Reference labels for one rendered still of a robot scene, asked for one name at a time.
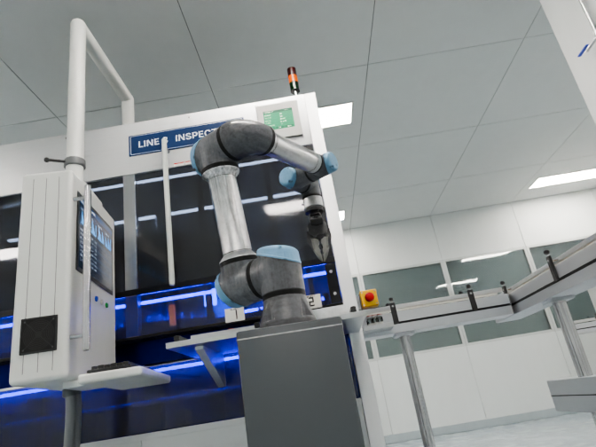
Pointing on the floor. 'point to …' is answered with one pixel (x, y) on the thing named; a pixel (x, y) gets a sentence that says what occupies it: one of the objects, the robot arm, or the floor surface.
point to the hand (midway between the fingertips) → (322, 257)
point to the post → (346, 283)
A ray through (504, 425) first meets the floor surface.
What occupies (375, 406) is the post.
